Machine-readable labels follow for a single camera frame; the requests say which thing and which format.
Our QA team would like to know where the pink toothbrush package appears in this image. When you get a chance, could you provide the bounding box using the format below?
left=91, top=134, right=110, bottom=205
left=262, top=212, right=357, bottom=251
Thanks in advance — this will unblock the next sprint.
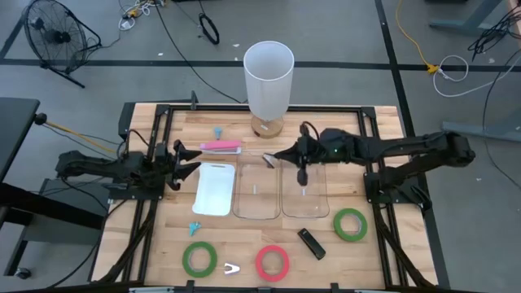
left=199, top=140, right=243, bottom=155

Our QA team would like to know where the white floor cable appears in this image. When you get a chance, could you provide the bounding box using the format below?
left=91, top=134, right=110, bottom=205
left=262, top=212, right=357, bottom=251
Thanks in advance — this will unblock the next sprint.
left=431, top=55, right=521, bottom=98

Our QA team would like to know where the black floor fan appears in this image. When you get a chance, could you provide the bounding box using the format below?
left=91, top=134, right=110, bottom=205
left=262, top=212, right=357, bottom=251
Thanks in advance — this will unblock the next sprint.
left=22, top=0, right=103, bottom=89

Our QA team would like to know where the coiled black cable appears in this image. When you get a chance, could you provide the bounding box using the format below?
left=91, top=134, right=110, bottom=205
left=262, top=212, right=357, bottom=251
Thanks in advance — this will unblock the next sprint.
left=198, top=12, right=221, bottom=46

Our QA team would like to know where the black cable bundle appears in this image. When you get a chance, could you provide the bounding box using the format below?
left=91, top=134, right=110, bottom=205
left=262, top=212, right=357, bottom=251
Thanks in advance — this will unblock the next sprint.
left=466, top=2, right=521, bottom=63

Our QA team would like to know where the thin yellow cable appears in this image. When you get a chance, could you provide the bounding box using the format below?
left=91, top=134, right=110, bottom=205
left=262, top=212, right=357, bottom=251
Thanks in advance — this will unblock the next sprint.
left=44, top=120, right=120, bottom=155

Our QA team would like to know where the white plastic bin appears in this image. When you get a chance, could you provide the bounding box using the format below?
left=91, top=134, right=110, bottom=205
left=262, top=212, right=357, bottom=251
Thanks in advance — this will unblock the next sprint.
left=191, top=162, right=237, bottom=217

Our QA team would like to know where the thin black floor cable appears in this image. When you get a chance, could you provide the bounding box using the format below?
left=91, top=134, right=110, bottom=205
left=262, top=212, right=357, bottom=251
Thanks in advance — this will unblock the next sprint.
left=481, top=50, right=521, bottom=190

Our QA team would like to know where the pink tape roll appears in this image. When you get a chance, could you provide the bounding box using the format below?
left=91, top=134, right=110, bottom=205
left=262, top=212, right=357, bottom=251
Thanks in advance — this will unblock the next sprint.
left=255, top=244, right=291, bottom=283

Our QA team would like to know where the yellow extension cable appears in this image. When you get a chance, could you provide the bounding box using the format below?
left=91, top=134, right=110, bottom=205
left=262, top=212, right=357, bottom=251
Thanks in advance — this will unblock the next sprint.
left=396, top=0, right=440, bottom=75

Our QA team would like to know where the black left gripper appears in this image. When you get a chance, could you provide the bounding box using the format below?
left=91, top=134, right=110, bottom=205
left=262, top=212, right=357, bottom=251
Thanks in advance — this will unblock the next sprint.
left=154, top=139, right=204, bottom=191

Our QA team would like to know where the white shade table lamp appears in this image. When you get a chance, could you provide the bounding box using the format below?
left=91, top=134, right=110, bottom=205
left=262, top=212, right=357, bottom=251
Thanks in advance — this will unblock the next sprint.
left=243, top=40, right=295, bottom=139

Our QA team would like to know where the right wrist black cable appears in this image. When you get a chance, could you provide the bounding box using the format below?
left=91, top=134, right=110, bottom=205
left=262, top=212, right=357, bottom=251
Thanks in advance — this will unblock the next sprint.
left=300, top=120, right=323, bottom=142

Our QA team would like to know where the black aluminium table frame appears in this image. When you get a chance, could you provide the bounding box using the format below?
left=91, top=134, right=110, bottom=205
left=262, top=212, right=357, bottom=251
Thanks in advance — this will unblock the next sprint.
left=91, top=101, right=451, bottom=293

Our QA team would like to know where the green tape roll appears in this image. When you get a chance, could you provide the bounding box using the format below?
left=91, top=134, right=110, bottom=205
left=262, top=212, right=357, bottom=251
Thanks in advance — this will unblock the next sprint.
left=182, top=241, right=218, bottom=279
left=333, top=208, right=369, bottom=243

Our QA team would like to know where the black desk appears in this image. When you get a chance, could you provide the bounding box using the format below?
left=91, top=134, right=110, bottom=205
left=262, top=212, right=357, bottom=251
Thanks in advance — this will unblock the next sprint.
left=0, top=96, right=105, bottom=280

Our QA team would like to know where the grey desk foot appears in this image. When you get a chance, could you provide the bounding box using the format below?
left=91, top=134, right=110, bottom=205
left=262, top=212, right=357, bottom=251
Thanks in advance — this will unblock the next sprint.
left=428, top=0, right=506, bottom=36
left=441, top=120, right=521, bottom=143

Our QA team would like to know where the long black floor cable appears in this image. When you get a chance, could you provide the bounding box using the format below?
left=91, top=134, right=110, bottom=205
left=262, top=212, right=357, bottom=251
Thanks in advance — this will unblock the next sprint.
left=154, top=0, right=244, bottom=104

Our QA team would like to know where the clear plastic bin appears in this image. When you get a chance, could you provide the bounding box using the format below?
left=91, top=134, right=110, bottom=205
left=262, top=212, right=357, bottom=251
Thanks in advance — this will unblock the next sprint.
left=232, top=152, right=282, bottom=221
left=279, top=150, right=331, bottom=220

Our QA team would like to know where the grey box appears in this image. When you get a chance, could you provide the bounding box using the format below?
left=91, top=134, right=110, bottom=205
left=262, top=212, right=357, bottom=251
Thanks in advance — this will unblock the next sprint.
left=24, top=177, right=113, bottom=246

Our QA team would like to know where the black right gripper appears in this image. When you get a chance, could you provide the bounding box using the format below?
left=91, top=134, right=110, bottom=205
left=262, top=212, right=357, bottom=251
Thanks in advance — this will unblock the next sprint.
left=274, top=129, right=333, bottom=164

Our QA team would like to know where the black stapler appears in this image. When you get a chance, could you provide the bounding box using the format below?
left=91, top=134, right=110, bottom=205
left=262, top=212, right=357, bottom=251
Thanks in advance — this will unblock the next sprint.
left=296, top=227, right=327, bottom=261

